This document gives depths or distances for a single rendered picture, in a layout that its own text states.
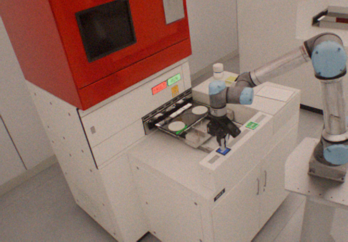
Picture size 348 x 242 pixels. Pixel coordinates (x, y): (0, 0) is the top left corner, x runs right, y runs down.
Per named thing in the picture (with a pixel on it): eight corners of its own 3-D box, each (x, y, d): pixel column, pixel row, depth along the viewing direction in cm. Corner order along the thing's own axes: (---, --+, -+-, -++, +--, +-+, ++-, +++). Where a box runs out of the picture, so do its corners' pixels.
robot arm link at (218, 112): (229, 103, 142) (218, 111, 137) (230, 112, 144) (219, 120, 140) (216, 99, 147) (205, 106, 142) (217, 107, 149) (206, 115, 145)
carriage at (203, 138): (185, 143, 182) (184, 140, 180) (223, 115, 203) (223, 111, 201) (196, 148, 177) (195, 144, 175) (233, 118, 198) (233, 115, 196)
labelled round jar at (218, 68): (211, 78, 225) (210, 66, 221) (217, 74, 229) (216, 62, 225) (219, 80, 221) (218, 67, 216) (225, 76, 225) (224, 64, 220)
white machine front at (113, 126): (96, 168, 177) (75, 108, 157) (191, 105, 224) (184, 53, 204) (99, 171, 175) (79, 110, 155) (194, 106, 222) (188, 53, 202)
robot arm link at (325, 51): (352, 146, 138) (342, 30, 114) (355, 168, 126) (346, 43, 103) (323, 148, 143) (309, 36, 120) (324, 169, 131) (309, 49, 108)
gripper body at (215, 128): (216, 127, 156) (215, 106, 150) (230, 132, 151) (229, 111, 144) (206, 135, 152) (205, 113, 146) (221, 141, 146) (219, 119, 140)
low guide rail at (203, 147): (161, 131, 201) (160, 127, 200) (163, 130, 202) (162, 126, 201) (224, 161, 169) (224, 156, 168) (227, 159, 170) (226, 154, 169)
